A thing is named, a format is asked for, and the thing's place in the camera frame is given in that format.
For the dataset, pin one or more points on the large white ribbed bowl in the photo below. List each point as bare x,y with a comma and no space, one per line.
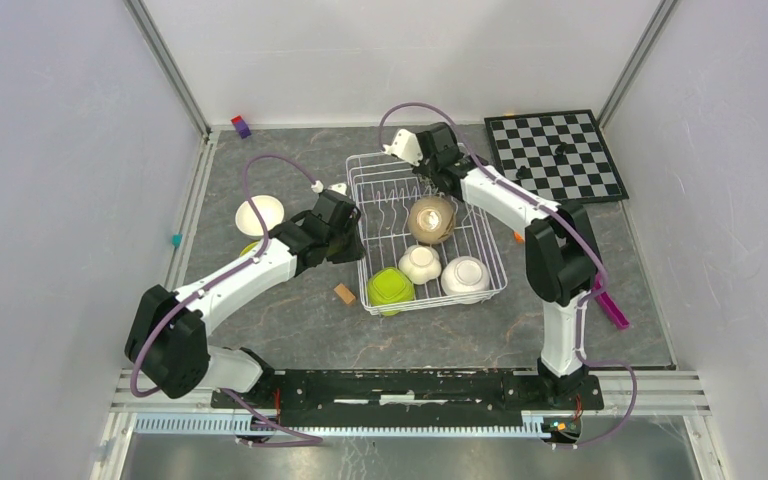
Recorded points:
262,213

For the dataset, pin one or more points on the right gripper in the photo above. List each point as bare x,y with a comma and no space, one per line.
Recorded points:
422,168

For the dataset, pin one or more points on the magenta plastic scoop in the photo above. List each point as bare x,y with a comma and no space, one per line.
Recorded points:
609,306

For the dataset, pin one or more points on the red purple block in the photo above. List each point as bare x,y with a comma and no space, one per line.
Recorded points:
241,127

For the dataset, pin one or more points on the white wire dish rack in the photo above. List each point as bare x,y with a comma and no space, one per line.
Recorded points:
384,190

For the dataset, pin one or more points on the green square plastic bowl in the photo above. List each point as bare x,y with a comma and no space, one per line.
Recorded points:
387,289

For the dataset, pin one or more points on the black white chessboard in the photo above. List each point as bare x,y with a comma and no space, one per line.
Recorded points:
587,174

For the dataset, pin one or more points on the tan ceramic floral bowl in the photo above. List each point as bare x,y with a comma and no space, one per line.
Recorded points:
431,220

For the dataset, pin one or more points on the yellow green round bowl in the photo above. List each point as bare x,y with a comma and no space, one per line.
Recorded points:
251,246

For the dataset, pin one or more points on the white round bowl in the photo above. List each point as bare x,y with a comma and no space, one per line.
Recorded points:
467,279

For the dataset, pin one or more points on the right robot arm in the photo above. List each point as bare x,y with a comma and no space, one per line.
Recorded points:
561,255

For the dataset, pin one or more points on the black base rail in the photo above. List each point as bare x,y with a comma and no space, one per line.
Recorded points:
494,397

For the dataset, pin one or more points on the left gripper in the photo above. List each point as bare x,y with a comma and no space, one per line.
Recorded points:
356,250

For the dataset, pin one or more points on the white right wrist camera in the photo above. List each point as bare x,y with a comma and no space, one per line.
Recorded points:
405,147

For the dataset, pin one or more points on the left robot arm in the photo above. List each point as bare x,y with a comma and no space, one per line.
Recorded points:
168,339

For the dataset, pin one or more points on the cream lobed small bowl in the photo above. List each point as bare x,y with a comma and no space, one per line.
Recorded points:
420,264

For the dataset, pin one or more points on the small wooden block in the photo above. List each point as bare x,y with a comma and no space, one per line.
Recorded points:
345,294

